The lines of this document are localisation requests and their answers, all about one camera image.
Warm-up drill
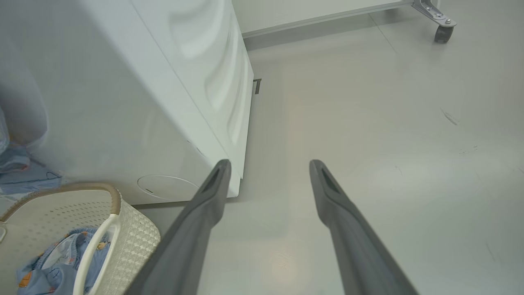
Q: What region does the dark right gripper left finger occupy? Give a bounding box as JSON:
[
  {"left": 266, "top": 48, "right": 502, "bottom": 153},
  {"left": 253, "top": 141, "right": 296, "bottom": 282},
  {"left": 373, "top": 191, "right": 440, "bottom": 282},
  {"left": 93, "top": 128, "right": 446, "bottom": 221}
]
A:
[{"left": 125, "top": 159, "right": 232, "bottom": 295}]

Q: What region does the light blue printed garment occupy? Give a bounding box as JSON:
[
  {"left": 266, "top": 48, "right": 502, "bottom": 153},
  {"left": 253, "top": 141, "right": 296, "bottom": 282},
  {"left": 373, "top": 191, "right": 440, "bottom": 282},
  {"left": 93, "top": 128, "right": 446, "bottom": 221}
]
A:
[
  {"left": 0, "top": 107, "right": 63, "bottom": 195},
  {"left": 16, "top": 227, "right": 111, "bottom": 295}
]

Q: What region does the cream perforated laundry basket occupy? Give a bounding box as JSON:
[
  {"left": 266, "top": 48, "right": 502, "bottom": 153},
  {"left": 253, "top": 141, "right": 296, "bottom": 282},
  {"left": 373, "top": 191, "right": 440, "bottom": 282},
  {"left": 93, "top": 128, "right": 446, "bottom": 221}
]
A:
[{"left": 0, "top": 182, "right": 161, "bottom": 295}]

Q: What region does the white front-load washing machine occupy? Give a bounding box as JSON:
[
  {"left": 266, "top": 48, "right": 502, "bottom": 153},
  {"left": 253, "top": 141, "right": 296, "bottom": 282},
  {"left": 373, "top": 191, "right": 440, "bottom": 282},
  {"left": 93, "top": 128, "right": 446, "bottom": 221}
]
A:
[{"left": 0, "top": 0, "right": 255, "bottom": 205}]

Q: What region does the metal frame leg with caster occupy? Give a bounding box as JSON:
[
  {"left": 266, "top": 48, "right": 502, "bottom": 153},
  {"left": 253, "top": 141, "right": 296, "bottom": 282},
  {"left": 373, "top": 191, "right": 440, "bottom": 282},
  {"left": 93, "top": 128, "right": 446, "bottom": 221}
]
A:
[{"left": 411, "top": 0, "right": 457, "bottom": 44}]

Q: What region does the white panel with metal edge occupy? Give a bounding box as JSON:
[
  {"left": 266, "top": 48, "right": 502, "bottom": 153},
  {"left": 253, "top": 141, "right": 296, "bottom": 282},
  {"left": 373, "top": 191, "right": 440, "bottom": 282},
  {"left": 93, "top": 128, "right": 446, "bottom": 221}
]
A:
[{"left": 231, "top": 0, "right": 414, "bottom": 39}]

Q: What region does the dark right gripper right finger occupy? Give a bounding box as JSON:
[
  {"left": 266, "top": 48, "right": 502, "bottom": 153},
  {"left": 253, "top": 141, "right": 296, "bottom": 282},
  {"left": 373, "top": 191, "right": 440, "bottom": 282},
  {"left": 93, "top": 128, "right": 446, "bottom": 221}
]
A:
[{"left": 309, "top": 159, "right": 418, "bottom": 295}]

